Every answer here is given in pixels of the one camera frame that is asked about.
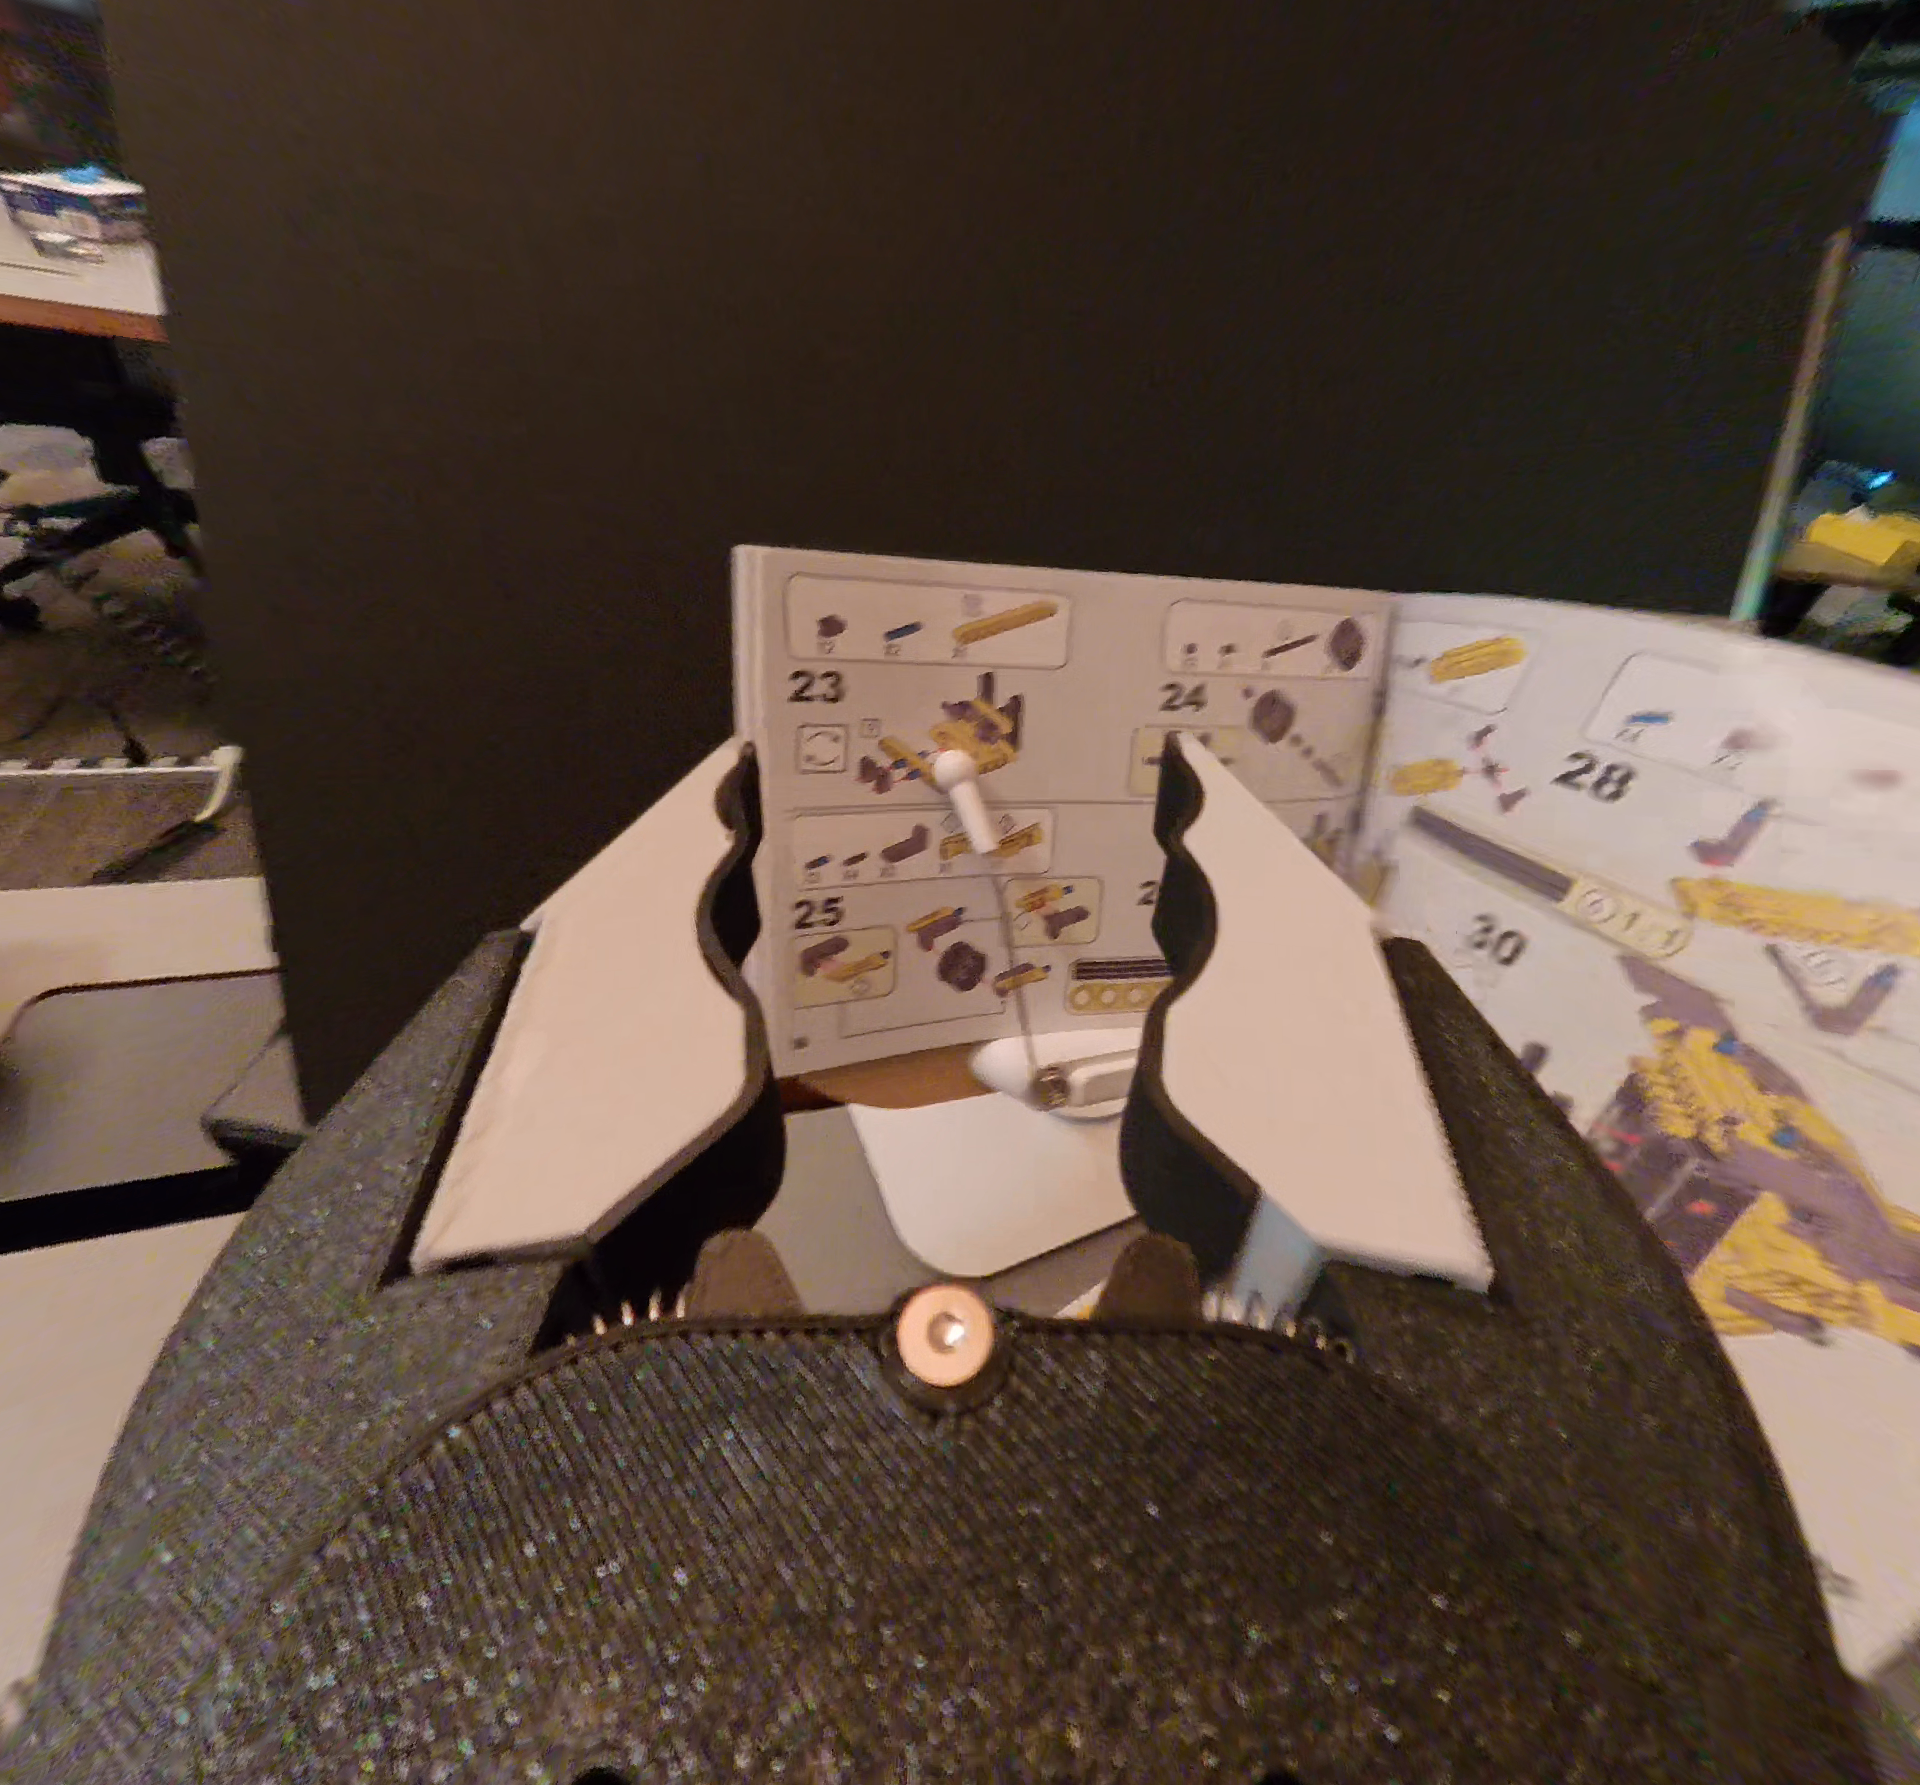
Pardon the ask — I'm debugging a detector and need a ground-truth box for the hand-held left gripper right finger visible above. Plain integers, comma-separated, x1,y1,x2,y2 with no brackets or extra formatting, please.
1113,728,1500,1318

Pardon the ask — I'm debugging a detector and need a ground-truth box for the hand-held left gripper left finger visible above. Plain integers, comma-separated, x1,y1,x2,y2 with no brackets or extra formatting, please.
404,738,791,1279

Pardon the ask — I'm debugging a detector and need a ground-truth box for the instruction booklet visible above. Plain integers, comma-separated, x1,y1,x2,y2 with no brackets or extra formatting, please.
729,544,1920,1355

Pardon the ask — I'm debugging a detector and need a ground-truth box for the white book stand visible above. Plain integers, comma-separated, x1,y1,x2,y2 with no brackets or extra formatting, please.
779,746,1175,1279

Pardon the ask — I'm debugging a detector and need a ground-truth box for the black divider panel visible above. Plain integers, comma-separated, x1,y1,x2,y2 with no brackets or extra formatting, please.
90,0,1895,1115

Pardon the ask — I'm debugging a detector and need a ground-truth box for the wooden-edged table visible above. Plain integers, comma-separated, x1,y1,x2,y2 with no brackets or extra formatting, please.
0,164,170,347

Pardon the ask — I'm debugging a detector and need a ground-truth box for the blue white box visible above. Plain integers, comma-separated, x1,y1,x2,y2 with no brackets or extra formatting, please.
0,169,152,269

